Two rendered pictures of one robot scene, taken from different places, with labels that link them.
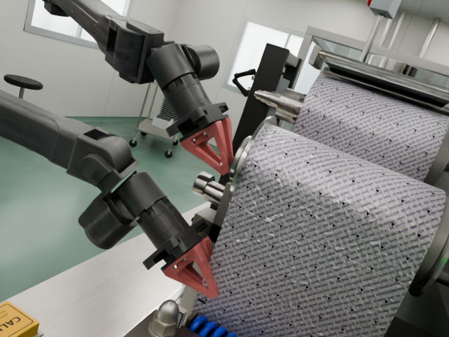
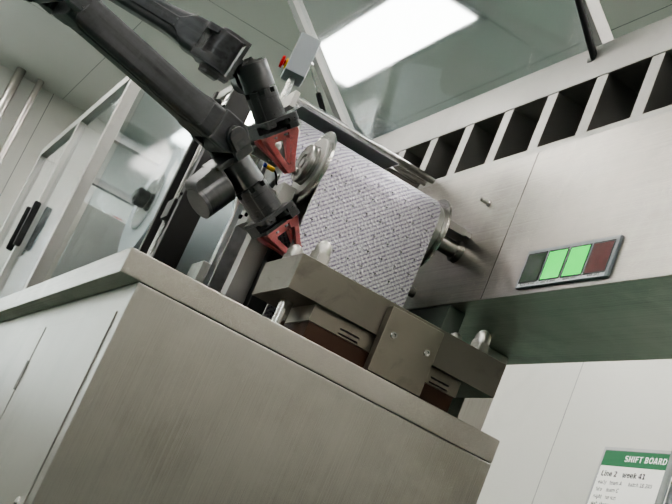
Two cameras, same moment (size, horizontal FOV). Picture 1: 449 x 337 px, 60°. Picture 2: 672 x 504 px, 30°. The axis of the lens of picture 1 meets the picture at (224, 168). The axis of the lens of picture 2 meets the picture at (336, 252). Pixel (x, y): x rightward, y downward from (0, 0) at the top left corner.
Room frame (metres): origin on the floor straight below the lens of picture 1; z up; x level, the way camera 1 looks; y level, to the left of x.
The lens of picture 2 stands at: (-1.18, 1.18, 0.52)
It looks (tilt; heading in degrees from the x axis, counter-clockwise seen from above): 16 degrees up; 322
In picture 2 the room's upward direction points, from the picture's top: 24 degrees clockwise
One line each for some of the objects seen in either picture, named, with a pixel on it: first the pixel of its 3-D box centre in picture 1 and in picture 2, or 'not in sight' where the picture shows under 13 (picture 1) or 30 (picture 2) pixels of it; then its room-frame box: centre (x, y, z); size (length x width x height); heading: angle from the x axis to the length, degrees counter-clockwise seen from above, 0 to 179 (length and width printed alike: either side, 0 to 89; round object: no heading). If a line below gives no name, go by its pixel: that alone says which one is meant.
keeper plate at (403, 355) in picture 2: not in sight; (404, 351); (0.24, -0.12, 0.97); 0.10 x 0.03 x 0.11; 72
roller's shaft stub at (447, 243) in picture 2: not in sight; (443, 244); (0.46, -0.32, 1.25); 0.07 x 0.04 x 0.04; 72
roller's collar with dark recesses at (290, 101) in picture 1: (295, 107); (269, 145); (0.80, -0.10, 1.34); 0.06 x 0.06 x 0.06; 72
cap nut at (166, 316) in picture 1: (167, 315); (293, 256); (0.43, 0.01, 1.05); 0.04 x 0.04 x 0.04
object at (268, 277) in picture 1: (286, 303); (352, 265); (0.46, -0.13, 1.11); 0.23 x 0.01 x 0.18; 72
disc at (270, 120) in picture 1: (254, 164); (312, 168); (0.55, -0.04, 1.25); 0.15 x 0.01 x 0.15; 162
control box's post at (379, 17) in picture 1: (365, 53); (274, 115); (1.06, -0.24, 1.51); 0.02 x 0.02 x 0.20
